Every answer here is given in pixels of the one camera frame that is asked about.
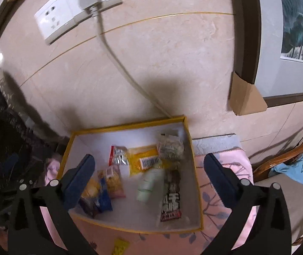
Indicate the dark brown snack bar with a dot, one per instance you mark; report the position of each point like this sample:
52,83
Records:
171,202

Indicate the red silver snack packet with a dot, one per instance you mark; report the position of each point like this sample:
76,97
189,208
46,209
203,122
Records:
118,156

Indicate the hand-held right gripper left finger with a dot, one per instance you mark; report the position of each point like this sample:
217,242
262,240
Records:
78,183

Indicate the wooden armchair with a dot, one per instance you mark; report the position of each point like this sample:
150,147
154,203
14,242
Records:
281,159

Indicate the blue cloth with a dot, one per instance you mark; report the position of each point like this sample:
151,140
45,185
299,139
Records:
295,168

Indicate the blue snack packet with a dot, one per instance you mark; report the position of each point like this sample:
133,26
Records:
105,202

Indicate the pale green snack packet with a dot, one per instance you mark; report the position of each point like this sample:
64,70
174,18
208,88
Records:
148,186

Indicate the dark carved wooden furniture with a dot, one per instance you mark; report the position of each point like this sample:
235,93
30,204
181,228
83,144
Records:
5,138

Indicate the white grey snack packet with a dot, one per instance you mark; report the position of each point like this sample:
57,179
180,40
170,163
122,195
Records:
171,147

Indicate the yellow cardboard box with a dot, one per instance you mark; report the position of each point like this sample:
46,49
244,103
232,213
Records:
138,217

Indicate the orange yellow snack packet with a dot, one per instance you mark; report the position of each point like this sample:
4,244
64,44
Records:
91,191

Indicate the framed lotus painting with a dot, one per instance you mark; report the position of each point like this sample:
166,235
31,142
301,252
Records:
273,45

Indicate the grey seat cushion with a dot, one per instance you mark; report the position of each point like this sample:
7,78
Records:
300,209

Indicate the small yellow snack packet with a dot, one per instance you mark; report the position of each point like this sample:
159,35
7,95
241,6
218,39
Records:
120,247

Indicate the pink floral tablecloth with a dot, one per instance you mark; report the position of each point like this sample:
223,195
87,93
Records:
215,199

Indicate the pink orange snack packet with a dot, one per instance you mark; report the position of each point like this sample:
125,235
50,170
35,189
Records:
114,183

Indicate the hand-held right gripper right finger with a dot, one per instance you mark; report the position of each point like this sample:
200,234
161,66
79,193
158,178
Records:
220,180

